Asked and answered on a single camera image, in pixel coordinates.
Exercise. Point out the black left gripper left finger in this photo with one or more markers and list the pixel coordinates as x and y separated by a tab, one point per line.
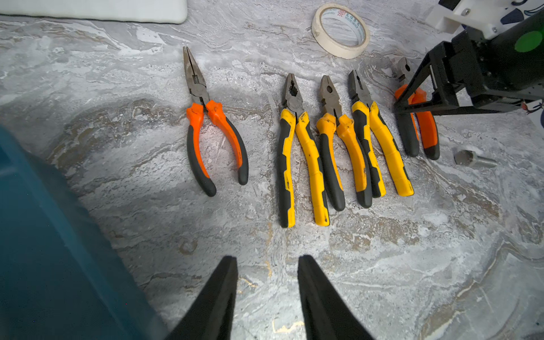
211	314

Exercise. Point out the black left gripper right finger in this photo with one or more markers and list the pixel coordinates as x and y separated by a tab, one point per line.
326	316

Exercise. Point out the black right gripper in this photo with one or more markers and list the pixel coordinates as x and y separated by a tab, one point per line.
499	75

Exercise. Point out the yellow black pliers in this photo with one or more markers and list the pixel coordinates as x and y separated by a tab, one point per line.
368	122

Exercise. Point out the yellow combination pliers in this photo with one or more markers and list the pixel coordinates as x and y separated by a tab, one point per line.
296	138

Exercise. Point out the teal plastic storage tray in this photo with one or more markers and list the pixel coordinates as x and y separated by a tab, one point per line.
60	277

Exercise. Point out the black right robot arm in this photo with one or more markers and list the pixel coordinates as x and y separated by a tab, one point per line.
473	75

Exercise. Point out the small metal bolt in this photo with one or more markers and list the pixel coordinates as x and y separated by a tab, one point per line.
471	159

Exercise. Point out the white masking tape roll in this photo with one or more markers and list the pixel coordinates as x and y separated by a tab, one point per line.
340	31

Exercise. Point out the brown and white toolbox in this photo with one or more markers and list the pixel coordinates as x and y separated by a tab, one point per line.
145	11

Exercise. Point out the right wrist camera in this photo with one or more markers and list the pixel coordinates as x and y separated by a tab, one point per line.
492	17

